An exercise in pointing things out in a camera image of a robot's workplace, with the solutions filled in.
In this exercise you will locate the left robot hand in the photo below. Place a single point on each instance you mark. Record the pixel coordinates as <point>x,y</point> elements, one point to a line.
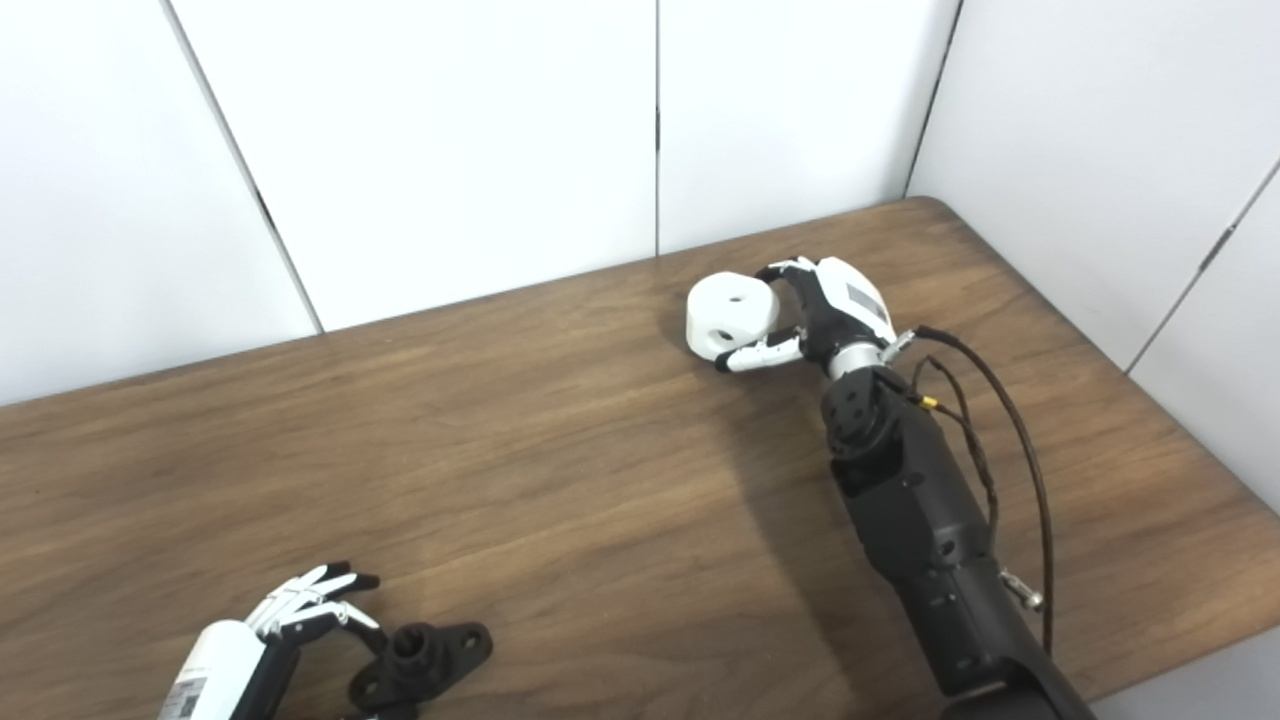
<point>215,670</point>

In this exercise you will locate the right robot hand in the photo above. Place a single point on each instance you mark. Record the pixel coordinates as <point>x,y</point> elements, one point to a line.
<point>840,310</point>

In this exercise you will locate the round white piece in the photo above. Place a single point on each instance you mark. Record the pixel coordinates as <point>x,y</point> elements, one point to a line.
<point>725,315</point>

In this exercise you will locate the black flanged holder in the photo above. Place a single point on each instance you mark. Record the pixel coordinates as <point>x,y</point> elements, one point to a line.
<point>420,660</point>

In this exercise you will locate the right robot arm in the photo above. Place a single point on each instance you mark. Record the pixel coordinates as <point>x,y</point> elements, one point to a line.
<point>920,520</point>

